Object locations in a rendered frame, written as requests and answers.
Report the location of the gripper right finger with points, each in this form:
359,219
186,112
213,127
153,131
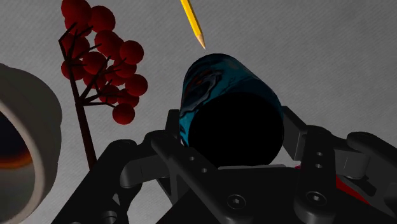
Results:
319,173

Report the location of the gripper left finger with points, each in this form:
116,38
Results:
173,161

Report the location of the blue printed can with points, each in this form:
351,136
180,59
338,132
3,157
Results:
223,93

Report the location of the red berry branch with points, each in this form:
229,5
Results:
102,65

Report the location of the yellow pencil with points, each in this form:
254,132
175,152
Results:
193,23

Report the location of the white mug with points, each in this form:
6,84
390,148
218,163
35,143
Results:
34,124

